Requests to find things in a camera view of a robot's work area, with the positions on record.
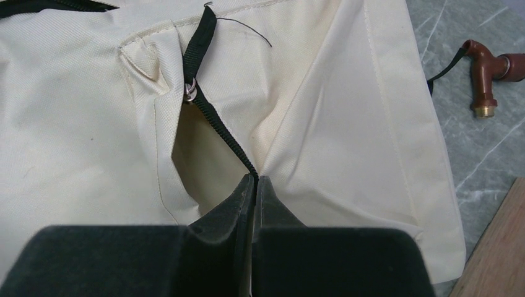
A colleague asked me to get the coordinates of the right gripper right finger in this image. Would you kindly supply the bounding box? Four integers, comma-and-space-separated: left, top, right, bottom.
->
251, 176, 435, 296

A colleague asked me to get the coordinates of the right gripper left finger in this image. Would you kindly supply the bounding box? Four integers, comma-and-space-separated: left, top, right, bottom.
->
1, 175, 255, 296

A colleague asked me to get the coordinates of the beige canvas backpack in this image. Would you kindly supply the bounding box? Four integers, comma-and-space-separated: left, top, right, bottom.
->
1, 1, 466, 283

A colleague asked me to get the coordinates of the wooden board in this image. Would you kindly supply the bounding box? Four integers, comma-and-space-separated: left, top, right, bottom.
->
450, 178, 524, 296

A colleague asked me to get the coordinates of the brown T-shaped clip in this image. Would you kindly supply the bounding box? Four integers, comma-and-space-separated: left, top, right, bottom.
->
462, 40, 524, 119

